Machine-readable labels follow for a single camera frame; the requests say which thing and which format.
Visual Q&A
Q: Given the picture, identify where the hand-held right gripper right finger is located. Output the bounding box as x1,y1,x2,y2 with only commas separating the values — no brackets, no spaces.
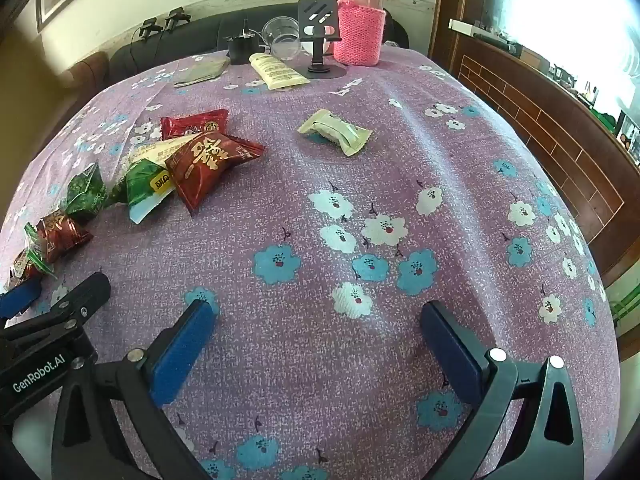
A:
419,301,585,480

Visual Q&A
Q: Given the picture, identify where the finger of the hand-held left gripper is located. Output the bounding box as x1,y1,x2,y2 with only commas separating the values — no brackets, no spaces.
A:
0,276,44,319
0,272,112,347

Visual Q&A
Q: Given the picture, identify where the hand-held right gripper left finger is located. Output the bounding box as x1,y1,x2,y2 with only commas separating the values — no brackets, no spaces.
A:
50,300,217,480

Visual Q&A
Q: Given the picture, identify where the large dark red snack packet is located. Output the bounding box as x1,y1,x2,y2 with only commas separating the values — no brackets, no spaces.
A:
164,131,266,217

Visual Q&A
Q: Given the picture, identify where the small red and green packet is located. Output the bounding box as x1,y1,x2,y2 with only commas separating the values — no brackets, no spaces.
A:
9,222,59,282

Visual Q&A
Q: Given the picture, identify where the small red snack packet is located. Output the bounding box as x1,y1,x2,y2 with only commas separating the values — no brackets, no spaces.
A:
35,209,94,264

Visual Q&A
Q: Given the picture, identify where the small green snack packet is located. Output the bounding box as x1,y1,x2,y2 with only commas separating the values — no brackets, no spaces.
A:
61,162,109,222

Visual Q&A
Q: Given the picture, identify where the green yellow-label snack packet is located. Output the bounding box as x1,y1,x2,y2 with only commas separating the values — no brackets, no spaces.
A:
111,158,177,224

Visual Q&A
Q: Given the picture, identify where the cream snack packet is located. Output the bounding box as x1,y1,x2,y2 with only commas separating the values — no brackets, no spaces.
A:
124,134,202,173

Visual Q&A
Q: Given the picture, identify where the purple floral tablecloth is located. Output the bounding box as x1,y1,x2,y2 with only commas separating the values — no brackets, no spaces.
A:
0,45,622,480

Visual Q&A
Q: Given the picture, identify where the flat red snack packet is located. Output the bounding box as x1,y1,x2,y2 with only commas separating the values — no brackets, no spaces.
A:
160,109,229,142

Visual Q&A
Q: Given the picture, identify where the brown armchair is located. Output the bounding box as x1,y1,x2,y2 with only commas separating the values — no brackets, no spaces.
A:
69,51,111,92

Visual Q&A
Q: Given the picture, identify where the pale green snack packet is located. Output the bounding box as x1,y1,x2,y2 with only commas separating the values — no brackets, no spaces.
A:
297,108,374,157

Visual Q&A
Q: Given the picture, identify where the wooden cabinet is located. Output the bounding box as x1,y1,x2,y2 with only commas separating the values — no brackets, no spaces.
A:
429,0,640,283

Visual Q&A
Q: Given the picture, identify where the grey-green flat packet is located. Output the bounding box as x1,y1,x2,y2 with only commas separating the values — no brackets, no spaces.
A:
173,56,230,88

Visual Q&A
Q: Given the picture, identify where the black sofa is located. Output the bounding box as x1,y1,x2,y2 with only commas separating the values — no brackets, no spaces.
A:
108,2,408,81

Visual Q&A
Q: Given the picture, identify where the cream squeeze tube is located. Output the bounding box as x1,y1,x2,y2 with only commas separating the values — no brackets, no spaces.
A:
248,52,311,91

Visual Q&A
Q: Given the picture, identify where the small black device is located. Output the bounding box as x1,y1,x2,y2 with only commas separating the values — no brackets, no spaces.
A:
223,19,259,66

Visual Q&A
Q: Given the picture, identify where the clear plastic cup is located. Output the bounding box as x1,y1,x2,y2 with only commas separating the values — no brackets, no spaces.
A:
262,16,304,60

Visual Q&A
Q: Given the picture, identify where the pink bottle with knitted sleeve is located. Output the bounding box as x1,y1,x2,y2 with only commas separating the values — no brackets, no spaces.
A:
333,0,387,67

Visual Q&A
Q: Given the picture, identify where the black phone stand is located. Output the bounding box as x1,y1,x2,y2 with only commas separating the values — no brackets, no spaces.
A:
297,0,347,81

